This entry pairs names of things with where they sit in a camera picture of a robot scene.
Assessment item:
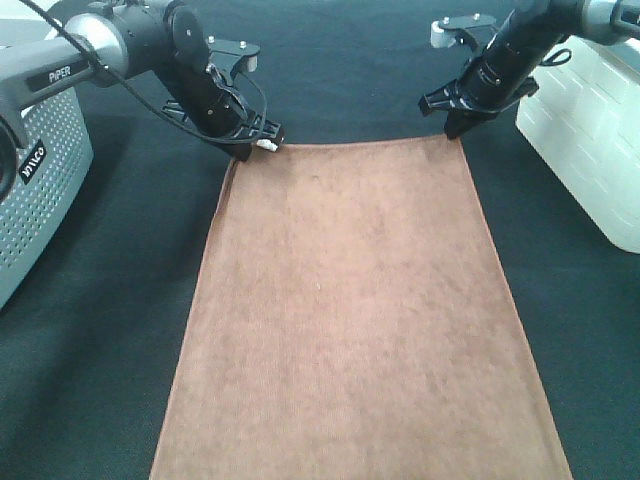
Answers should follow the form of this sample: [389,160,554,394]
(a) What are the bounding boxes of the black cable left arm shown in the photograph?
[19,0,269,146]

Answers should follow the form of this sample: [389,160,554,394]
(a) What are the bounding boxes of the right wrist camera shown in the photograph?
[430,13,498,52]

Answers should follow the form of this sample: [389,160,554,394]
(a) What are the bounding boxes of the brown towel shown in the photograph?
[150,136,571,479]

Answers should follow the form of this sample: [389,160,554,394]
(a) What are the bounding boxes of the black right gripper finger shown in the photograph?
[458,113,487,136]
[444,112,465,139]

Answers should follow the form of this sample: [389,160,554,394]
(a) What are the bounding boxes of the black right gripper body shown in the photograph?
[418,47,539,116]

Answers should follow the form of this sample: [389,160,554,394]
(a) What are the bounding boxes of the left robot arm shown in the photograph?
[1,1,285,197]

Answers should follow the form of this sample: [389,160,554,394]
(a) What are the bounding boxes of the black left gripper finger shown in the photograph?
[223,143,251,162]
[264,135,284,146]

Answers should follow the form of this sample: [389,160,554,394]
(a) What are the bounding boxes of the grey perforated laundry basket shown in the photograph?
[0,17,95,310]

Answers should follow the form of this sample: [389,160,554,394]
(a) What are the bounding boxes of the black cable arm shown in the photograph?
[541,47,573,67]
[19,0,269,146]

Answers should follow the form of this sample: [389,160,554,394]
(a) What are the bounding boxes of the white plastic bin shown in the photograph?
[516,37,639,253]

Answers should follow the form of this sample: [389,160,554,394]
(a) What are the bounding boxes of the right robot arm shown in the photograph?
[418,1,639,139]

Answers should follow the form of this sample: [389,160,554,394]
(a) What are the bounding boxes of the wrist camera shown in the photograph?
[207,35,261,76]
[430,13,498,52]

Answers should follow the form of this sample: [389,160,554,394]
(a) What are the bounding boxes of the black table cloth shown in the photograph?
[1,1,639,479]

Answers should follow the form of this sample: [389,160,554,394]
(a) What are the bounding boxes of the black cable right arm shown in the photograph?
[541,47,573,67]

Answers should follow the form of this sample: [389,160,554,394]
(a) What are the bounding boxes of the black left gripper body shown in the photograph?
[160,63,281,146]

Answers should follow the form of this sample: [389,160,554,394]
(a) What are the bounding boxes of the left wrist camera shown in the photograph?
[207,35,261,76]

